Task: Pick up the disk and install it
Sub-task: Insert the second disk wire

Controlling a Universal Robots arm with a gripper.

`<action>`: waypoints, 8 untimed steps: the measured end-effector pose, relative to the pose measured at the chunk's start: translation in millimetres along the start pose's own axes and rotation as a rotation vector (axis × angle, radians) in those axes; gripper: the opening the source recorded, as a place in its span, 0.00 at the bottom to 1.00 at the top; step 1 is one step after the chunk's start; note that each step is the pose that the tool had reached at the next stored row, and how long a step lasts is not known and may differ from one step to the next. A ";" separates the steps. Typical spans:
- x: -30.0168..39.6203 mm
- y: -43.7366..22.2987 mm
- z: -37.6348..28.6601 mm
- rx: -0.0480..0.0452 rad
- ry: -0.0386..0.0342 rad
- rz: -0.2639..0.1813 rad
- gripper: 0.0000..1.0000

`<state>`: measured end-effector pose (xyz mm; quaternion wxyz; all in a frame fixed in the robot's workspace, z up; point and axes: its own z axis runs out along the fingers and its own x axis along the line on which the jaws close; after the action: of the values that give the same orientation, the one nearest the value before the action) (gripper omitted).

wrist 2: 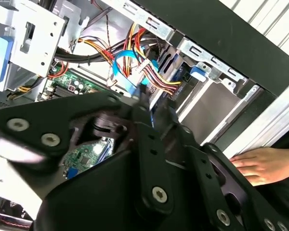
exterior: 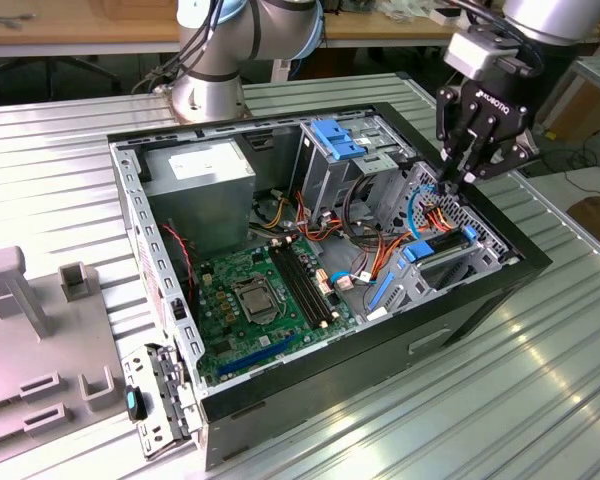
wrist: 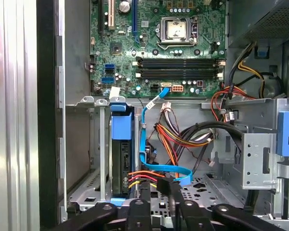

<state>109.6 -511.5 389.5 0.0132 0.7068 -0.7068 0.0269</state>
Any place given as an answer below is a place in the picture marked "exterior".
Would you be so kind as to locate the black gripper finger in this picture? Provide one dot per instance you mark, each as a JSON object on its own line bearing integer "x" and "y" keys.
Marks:
{"x": 445, "y": 115}
{"x": 510, "y": 157}

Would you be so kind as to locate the hard disk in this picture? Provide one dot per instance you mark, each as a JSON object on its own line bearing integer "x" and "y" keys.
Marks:
{"x": 417, "y": 252}

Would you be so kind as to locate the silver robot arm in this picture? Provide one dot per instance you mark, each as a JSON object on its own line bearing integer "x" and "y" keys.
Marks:
{"x": 215, "y": 60}

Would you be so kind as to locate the grey metal disk bay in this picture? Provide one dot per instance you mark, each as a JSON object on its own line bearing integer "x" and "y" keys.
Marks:
{"x": 405, "y": 285}

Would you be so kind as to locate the blue drive cage latch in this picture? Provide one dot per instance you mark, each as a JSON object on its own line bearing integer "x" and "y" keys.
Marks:
{"x": 347, "y": 150}
{"x": 327, "y": 131}

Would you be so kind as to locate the grey optical drive cage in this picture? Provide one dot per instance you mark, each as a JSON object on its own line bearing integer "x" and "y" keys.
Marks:
{"x": 320, "y": 180}

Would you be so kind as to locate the black RAM slot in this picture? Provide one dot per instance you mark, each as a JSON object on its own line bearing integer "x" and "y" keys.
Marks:
{"x": 307, "y": 277}
{"x": 295, "y": 285}

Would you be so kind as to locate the grey power supply unit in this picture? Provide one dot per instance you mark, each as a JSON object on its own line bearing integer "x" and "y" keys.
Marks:
{"x": 200, "y": 210}

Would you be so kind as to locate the silver CPU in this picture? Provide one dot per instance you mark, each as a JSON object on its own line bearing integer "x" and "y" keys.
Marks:
{"x": 258, "y": 303}

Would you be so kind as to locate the CPU socket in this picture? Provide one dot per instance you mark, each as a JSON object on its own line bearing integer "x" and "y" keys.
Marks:
{"x": 239, "y": 289}

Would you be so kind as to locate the black and grey PC case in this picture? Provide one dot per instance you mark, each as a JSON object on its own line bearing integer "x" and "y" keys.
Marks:
{"x": 330, "y": 400}

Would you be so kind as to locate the green motherboard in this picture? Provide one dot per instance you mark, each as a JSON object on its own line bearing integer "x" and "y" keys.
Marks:
{"x": 220, "y": 320}

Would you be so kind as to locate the blue expansion slot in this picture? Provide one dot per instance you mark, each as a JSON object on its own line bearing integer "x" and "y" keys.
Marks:
{"x": 255, "y": 356}

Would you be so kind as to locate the wooden desk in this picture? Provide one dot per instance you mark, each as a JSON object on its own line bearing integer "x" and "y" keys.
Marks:
{"x": 80, "y": 30}

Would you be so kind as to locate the grey parts rack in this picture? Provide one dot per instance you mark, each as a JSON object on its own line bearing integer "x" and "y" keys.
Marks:
{"x": 30, "y": 350}

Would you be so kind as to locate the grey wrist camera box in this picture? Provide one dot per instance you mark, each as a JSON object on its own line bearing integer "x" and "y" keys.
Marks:
{"x": 475, "y": 52}

